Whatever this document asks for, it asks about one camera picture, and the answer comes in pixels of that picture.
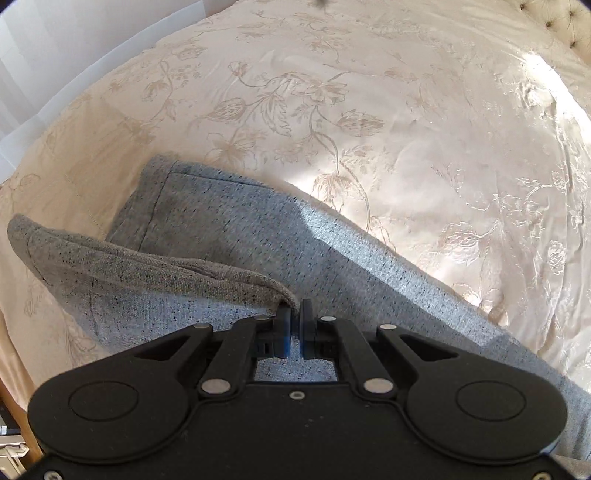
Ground grey speckled pants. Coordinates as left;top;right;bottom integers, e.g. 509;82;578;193
7;154;591;472

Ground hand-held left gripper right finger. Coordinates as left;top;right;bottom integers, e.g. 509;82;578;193
299;299;468;402

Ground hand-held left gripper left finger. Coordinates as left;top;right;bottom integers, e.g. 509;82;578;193
115;307;293;400

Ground white curtain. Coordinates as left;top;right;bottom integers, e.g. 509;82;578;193
0;0;155;183

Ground cream tufted headboard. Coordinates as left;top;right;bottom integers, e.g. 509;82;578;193
517;0;591;68

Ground cream floral bedspread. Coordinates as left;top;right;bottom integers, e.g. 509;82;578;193
0;0;591;409

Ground wooden bed frame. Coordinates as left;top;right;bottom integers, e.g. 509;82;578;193
0;376;44;464

